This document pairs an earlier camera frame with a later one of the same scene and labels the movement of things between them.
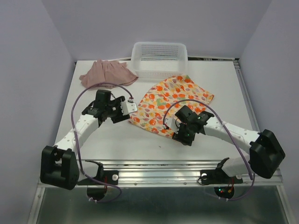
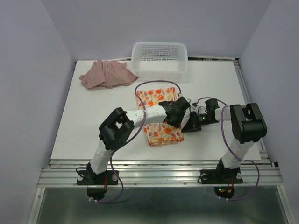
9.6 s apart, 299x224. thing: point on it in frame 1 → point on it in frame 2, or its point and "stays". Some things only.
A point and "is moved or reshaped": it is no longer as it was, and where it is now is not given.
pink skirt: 109,71 stays
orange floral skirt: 149,112 is moved or reshaped
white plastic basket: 159,59 stays
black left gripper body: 114,110 → 176,122
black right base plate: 219,176 stays
